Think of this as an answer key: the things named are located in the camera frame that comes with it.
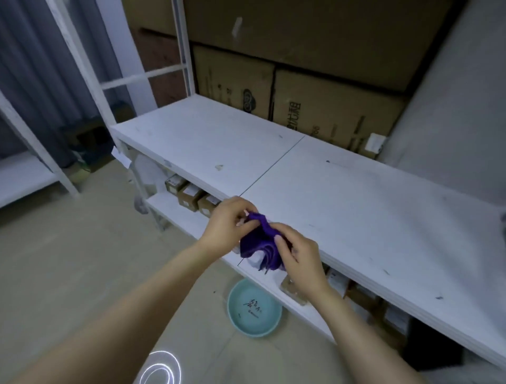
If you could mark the cardboard box with round logo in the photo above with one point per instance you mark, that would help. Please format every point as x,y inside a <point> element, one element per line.
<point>233,81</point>

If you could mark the small brown labelled box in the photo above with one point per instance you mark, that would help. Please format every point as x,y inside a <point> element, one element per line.
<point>395,324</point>
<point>189,197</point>
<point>174,184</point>
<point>336,281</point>
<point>208,205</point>
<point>361,300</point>

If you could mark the cardboard box with printed text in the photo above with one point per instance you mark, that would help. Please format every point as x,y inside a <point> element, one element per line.
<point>336,110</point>

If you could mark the dark box on floor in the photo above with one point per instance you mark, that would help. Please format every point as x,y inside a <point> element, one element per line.
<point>91,142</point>

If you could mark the person's right hand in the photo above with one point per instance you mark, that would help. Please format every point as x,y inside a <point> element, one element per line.
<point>304,265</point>

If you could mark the person's left thumb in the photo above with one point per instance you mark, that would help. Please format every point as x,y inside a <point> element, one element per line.
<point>248,222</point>

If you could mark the person's left forearm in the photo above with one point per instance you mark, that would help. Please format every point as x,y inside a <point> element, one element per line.
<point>102,320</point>

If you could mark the purple cloth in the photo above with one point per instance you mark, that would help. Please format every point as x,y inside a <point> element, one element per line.
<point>257,245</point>

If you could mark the person's left hand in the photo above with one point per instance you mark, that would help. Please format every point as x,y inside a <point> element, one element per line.
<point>221,231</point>

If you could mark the very large cardboard box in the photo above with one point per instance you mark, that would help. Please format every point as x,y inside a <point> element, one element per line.
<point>324,35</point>

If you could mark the white paper label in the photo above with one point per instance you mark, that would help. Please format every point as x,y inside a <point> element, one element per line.
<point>121,156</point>

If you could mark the person's right thumb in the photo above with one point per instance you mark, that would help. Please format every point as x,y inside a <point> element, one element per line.
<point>284,248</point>

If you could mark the small white shelf rack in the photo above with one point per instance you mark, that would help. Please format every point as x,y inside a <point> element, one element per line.
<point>23,174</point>

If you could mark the dark brown cardboard box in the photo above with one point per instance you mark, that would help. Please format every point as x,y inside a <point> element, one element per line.
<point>162,67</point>

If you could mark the plain cardboard box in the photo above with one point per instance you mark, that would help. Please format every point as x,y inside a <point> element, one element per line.
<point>152,16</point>

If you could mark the grey curtain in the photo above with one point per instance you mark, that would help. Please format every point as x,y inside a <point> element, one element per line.
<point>43,71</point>

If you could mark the white metal shelf rack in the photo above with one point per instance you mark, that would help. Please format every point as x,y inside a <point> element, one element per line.
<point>355,209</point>

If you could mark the person's right forearm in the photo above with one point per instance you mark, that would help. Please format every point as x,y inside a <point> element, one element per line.
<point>363,340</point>

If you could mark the light blue plastic basin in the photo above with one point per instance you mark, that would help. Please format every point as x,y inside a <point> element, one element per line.
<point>254,308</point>

